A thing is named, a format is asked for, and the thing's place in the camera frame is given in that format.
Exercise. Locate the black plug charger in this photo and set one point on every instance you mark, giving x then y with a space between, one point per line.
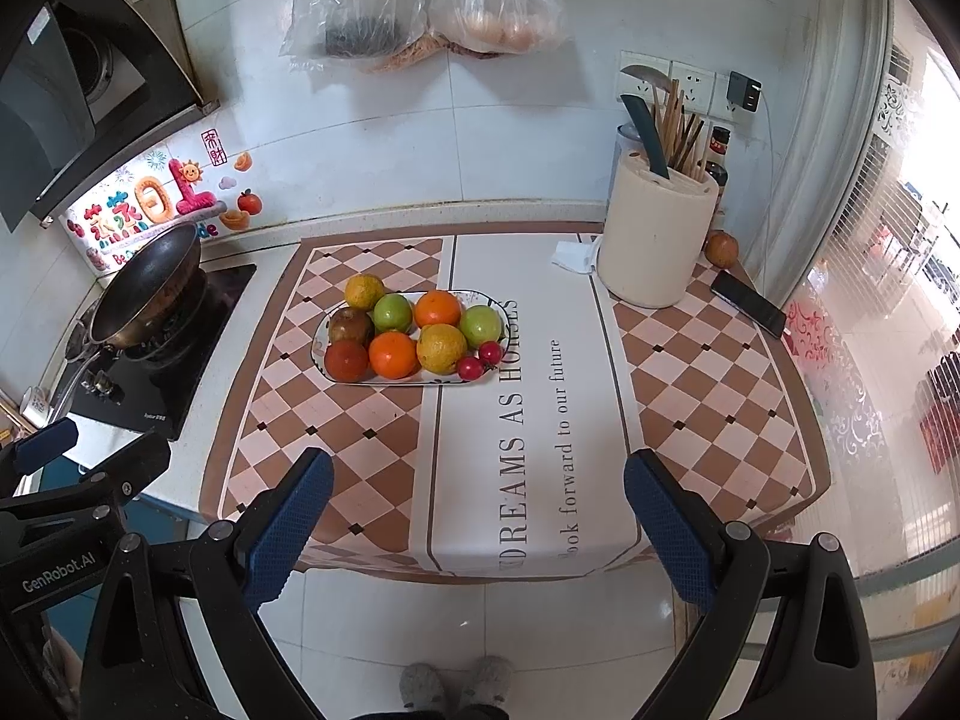
744 92

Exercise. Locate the brown apple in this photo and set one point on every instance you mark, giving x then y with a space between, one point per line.
351 326

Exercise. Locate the black frying pan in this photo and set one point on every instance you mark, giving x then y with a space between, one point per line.
146 289

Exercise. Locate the colourful letter wall sticker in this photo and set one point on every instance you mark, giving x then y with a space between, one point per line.
135 217

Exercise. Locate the checkered brown counter mat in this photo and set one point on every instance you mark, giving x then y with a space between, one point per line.
525 450

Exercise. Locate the black smartphone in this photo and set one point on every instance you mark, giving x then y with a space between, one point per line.
748 304

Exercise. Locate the black range hood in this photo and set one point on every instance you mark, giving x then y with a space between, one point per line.
67 90

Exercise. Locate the metal ladle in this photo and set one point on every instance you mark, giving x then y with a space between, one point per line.
641 75

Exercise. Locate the black gas stove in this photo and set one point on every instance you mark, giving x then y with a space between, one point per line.
187 345

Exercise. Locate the floral oblong plate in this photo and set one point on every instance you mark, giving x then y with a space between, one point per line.
491 382

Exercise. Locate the bundle of wooden chopsticks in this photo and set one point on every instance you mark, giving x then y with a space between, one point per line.
682 135

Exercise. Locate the orange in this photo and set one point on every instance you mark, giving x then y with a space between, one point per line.
437 309
393 354

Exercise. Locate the brown round fruit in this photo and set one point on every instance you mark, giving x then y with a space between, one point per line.
721 248

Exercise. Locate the cream utensil holder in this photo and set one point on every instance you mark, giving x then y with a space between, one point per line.
652 232

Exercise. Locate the dark sauce bottle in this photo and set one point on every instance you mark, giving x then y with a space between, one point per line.
718 184

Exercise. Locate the white wall socket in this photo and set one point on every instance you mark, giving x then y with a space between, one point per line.
694 86

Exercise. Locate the frosted patterned window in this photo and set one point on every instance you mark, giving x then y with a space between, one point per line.
885 330

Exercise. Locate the red cherry tomato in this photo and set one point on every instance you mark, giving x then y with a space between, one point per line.
490 352
470 367

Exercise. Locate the red stamp wall sticker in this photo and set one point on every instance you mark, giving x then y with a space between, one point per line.
214 147

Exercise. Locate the red apple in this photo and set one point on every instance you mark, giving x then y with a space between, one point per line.
346 360

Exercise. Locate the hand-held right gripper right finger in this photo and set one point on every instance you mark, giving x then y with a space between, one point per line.
664 532

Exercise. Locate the grey slipper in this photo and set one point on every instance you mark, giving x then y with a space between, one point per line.
486 682
422 686

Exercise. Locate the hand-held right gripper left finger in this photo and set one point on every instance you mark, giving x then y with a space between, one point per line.
296 517

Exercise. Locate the plastic bag with dark contents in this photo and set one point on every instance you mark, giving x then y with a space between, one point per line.
352 7

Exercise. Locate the white crumpled cloth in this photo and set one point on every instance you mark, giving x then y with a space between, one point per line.
574 256

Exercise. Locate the green apple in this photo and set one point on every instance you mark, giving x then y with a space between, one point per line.
393 313
480 324

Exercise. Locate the yellow green citrus fruit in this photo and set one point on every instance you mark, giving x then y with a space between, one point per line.
364 290

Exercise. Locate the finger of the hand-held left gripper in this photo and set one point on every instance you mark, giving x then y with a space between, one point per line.
46 441
127 469

